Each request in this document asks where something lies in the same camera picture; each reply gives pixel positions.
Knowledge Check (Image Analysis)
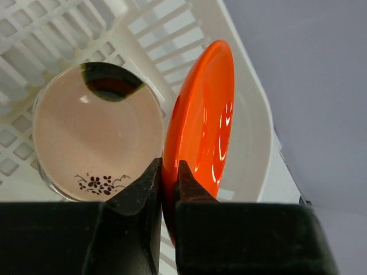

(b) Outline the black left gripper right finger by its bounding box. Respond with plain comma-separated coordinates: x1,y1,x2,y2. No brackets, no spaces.
174,161,338,275

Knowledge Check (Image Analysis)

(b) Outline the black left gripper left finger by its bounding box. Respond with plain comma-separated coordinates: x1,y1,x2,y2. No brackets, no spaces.
1,158,162,274

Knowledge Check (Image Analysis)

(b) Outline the orange round plate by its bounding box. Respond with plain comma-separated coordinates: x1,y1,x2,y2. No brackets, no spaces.
162,40,235,242

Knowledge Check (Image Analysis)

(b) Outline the cream round flower plate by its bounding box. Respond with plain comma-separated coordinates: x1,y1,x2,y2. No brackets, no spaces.
32,62,164,202

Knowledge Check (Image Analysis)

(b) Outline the white plastic basket bin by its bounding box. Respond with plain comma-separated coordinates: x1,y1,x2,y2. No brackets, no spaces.
0,0,274,275

